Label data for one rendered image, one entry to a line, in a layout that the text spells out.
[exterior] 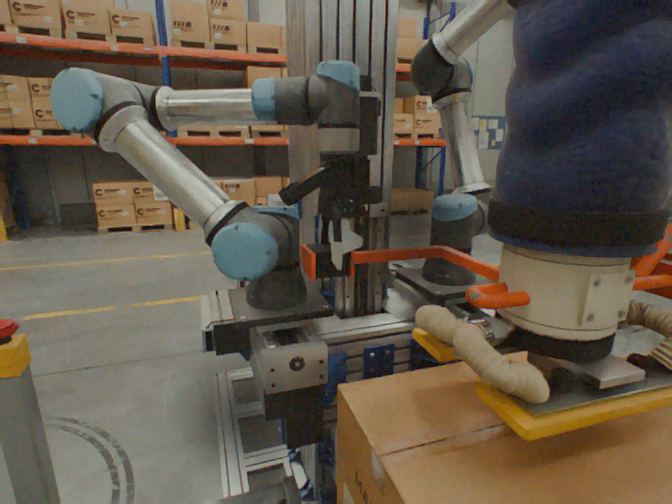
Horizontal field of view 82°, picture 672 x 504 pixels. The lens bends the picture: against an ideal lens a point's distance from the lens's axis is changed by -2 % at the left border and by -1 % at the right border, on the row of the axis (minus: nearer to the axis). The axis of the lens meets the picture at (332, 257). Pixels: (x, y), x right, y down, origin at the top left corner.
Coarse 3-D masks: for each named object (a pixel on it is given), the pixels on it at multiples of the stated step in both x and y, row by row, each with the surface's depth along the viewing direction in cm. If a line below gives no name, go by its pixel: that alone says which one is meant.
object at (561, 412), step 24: (624, 360) 61; (648, 360) 56; (480, 384) 55; (552, 384) 53; (576, 384) 54; (624, 384) 54; (648, 384) 54; (504, 408) 50; (528, 408) 49; (552, 408) 49; (576, 408) 50; (600, 408) 50; (624, 408) 51; (648, 408) 52; (528, 432) 46; (552, 432) 47
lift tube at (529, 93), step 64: (576, 0) 44; (640, 0) 42; (576, 64) 46; (640, 64) 43; (512, 128) 54; (576, 128) 47; (640, 128) 45; (512, 192) 54; (576, 192) 48; (640, 192) 48; (640, 256) 49
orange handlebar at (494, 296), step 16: (368, 256) 78; (384, 256) 79; (400, 256) 80; (416, 256) 81; (432, 256) 82; (448, 256) 80; (464, 256) 76; (480, 272) 71; (496, 272) 67; (480, 288) 59; (496, 288) 59; (640, 288) 63; (656, 288) 64; (480, 304) 55; (496, 304) 55; (512, 304) 55
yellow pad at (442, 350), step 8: (416, 328) 72; (416, 336) 71; (424, 336) 69; (432, 336) 69; (424, 344) 69; (432, 344) 67; (440, 344) 66; (448, 344) 66; (432, 352) 66; (440, 352) 64; (448, 352) 64; (440, 360) 64; (448, 360) 64
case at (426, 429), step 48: (384, 384) 78; (432, 384) 77; (384, 432) 64; (432, 432) 64; (480, 432) 64; (576, 432) 64; (624, 432) 64; (384, 480) 57; (432, 480) 55; (480, 480) 55; (528, 480) 55; (576, 480) 55; (624, 480) 55
